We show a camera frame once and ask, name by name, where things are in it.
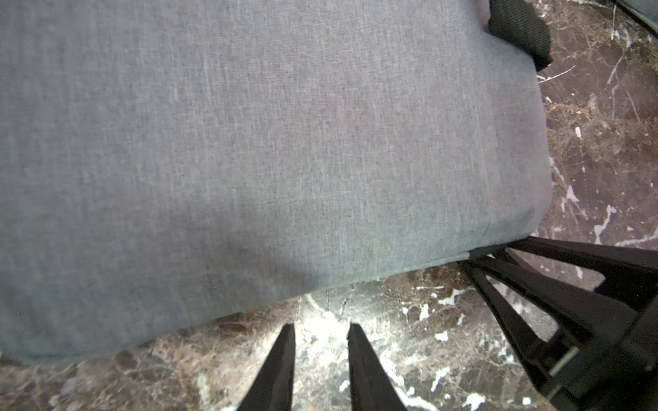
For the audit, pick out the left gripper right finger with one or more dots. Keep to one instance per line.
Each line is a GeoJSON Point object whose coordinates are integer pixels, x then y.
{"type": "Point", "coordinates": [371, 389]}

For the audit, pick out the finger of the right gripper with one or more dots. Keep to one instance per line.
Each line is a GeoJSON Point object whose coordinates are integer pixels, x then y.
{"type": "Point", "coordinates": [596, 257]}
{"type": "Point", "coordinates": [545, 298]}

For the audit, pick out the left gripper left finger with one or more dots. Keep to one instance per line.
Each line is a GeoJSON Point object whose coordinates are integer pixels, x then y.
{"type": "Point", "coordinates": [273, 386]}

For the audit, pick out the grey laptop bag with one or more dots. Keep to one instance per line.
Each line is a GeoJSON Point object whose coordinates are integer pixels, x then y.
{"type": "Point", "coordinates": [645, 10]}
{"type": "Point", "coordinates": [167, 163]}

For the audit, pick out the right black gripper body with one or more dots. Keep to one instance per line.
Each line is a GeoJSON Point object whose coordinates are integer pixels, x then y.
{"type": "Point", "coordinates": [623, 379]}

